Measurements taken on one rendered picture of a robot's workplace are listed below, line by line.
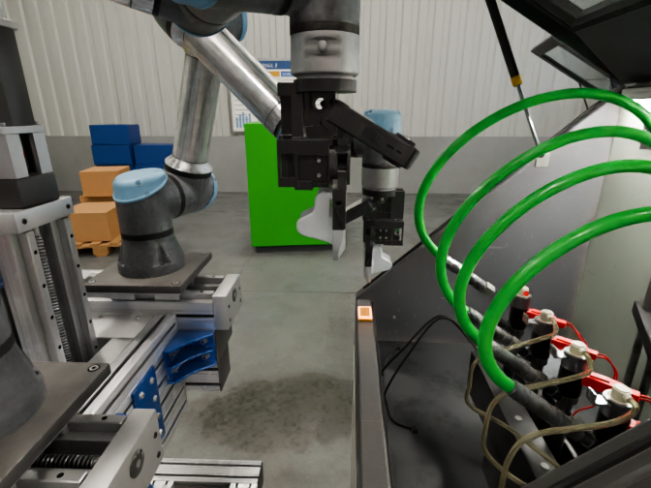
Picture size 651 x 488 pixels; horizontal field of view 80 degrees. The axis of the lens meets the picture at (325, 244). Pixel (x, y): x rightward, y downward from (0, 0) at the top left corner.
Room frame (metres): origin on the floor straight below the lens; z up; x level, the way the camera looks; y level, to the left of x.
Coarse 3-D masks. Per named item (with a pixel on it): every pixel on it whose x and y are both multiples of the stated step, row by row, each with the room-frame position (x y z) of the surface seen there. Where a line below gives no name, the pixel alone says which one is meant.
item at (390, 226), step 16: (368, 192) 0.78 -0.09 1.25; (384, 192) 0.77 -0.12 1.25; (400, 192) 0.78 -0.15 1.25; (384, 208) 0.79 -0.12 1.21; (400, 208) 0.78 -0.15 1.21; (368, 224) 0.77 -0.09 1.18; (384, 224) 0.77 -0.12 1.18; (400, 224) 0.76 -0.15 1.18; (384, 240) 0.78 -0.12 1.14; (400, 240) 0.76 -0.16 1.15
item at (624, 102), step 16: (544, 96) 0.56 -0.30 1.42; (560, 96) 0.56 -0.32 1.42; (576, 96) 0.56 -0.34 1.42; (592, 96) 0.56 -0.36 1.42; (608, 96) 0.56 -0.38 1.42; (624, 96) 0.56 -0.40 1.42; (496, 112) 0.57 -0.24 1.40; (512, 112) 0.57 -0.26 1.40; (640, 112) 0.55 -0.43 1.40; (480, 128) 0.57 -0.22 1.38; (464, 144) 0.57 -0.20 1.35; (448, 160) 0.57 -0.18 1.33; (432, 176) 0.57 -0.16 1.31; (416, 208) 0.58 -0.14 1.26; (416, 224) 0.58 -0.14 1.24
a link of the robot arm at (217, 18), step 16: (176, 0) 0.40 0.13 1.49; (192, 0) 0.40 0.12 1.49; (208, 0) 0.40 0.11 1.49; (224, 0) 0.41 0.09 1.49; (240, 0) 0.41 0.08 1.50; (256, 0) 0.42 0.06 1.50; (272, 0) 0.42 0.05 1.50; (288, 0) 0.43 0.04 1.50; (208, 16) 0.46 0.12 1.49; (224, 16) 0.45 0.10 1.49
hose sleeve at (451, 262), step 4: (448, 256) 0.58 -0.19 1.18; (448, 260) 0.57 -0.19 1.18; (452, 260) 0.57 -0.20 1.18; (448, 264) 0.57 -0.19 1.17; (452, 264) 0.57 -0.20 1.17; (456, 264) 0.57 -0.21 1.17; (460, 264) 0.57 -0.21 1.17; (448, 268) 0.57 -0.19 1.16; (452, 268) 0.57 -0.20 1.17; (456, 268) 0.57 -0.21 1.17; (456, 272) 0.57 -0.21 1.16; (472, 276) 0.57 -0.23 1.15; (476, 276) 0.57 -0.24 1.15; (472, 280) 0.57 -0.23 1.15; (476, 280) 0.56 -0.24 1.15; (480, 280) 0.57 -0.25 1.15; (472, 284) 0.57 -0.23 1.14; (476, 284) 0.56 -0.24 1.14; (480, 284) 0.56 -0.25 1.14; (484, 284) 0.57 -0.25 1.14; (476, 288) 0.57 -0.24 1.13; (480, 288) 0.56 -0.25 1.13; (484, 288) 0.56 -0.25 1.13
